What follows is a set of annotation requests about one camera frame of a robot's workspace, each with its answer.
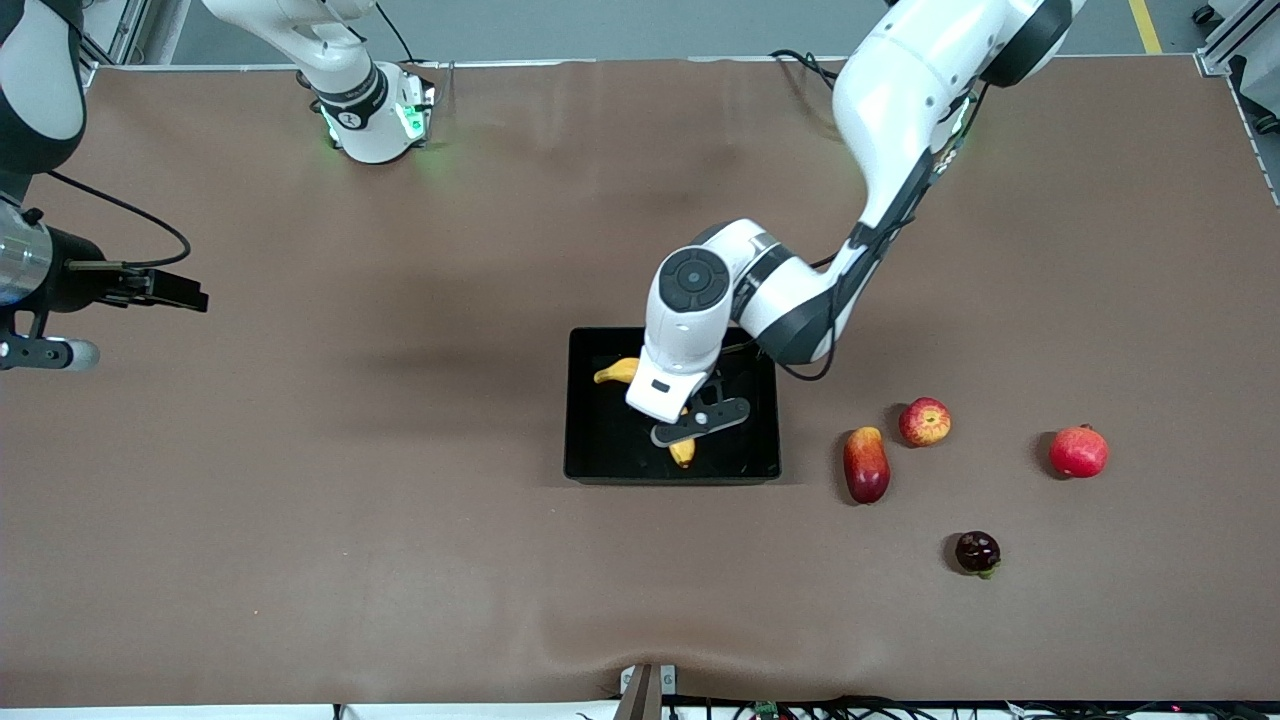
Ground red yellow mango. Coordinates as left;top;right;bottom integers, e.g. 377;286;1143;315
843;426;892;505

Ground red pomegranate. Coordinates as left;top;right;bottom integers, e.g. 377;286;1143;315
1049;424;1110;480

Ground dark purple mangosteen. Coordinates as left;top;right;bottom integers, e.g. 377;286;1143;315
954;531;1002;580

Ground black left base cables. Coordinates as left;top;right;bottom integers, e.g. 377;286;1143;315
768;48;846;93

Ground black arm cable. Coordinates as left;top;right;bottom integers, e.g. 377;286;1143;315
45;170;192;271
740;80;991;384

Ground aluminium frame profile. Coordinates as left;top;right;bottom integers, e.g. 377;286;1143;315
80;0;151;71
1195;0;1280;79

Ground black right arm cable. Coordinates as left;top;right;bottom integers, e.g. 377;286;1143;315
45;170;192;271

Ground black plastic tray box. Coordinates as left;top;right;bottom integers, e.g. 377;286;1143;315
563;327;782;487

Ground yellow banana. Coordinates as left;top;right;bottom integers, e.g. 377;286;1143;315
593;357;697;469

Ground red yellow apple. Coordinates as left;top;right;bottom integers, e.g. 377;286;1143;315
898;397;953;448

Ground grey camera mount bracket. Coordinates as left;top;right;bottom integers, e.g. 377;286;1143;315
615;663;679;720

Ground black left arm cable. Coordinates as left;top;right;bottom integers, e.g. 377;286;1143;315
740;80;991;384

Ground black right base cable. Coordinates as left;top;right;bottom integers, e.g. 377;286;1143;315
375;0;419;66

